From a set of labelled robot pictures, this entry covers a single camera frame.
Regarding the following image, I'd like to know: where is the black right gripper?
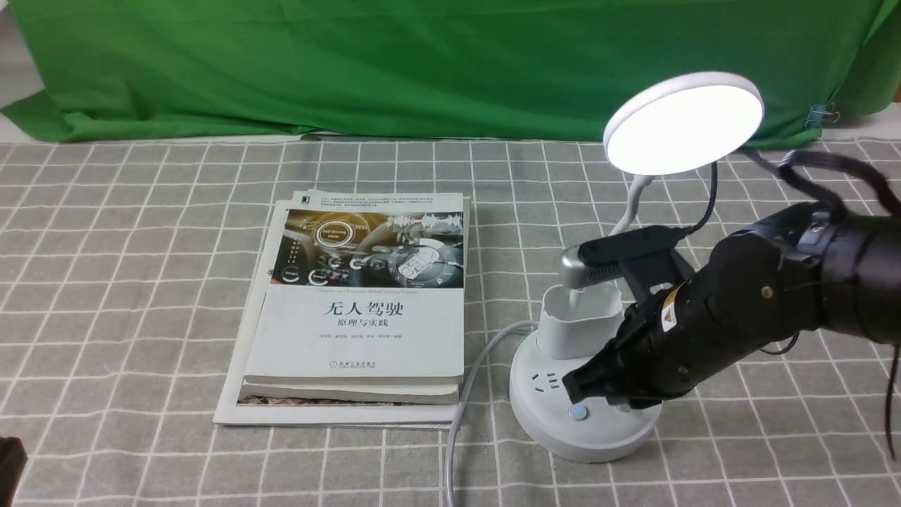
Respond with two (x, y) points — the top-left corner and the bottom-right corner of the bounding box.
(562, 233), (823, 411)

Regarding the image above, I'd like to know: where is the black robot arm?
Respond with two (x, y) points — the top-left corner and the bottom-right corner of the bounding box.
(562, 202), (900, 410)

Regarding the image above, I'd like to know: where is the white desk lamp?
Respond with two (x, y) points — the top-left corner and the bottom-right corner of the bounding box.
(509, 72), (764, 464)

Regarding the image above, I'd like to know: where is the large white bottom book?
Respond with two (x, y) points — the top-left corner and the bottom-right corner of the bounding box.
(213, 189), (472, 429)

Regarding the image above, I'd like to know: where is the white autonomous driving book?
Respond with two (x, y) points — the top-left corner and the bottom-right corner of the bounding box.
(241, 191), (467, 405)

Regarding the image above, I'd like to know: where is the blue binder clip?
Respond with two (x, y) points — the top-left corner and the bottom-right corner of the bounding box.
(804, 103), (842, 130)

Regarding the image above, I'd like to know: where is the green backdrop cloth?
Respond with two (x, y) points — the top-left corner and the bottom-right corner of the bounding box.
(2, 1), (899, 146)

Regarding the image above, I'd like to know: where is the dark object at edge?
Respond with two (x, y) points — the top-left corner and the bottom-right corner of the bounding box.
(1, 437), (28, 506)

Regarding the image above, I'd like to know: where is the grey lamp power cable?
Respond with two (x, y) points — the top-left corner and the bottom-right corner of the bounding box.
(442, 320), (539, 507)

